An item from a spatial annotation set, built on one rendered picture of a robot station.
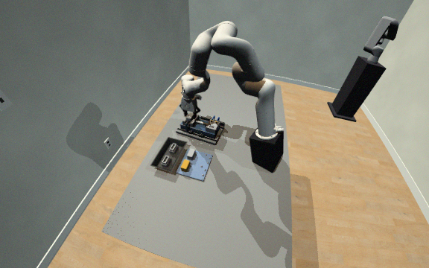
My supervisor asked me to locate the yellow rectangular block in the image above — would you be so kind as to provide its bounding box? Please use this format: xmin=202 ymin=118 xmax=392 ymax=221
xmin=181 ymin=160 xmax=190 ymax=173

